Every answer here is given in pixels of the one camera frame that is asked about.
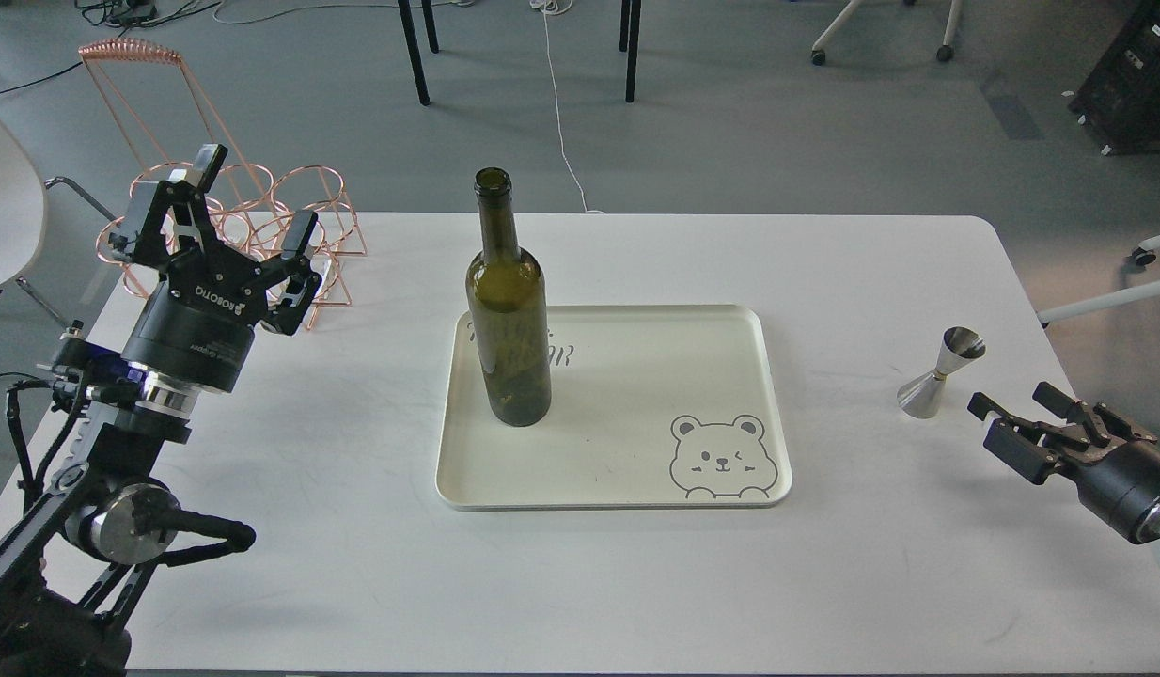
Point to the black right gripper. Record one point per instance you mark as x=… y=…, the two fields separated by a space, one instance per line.
x=1120 y=484

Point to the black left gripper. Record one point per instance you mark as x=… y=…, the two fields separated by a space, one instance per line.
x=198 y=324

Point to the dark green wine bottle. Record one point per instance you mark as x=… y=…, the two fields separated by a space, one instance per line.
x=505 y=291

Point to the black equipment case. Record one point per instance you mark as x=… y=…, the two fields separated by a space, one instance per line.
x=1120 y=100

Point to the steel double jigger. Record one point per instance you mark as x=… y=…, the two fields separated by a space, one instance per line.
x=922 y=397

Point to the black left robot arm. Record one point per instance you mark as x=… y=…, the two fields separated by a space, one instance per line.
x=92 y=536

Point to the white office chair base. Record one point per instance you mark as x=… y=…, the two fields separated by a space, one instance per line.
x=874 y=36

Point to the copper wire bottle rack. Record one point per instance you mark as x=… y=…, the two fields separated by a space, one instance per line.
x=165 y=116

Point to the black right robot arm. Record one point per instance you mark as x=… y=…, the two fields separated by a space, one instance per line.
x=1112 y=460

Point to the cream bear serving tray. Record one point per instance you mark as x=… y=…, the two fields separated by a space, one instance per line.
x=654 y=407

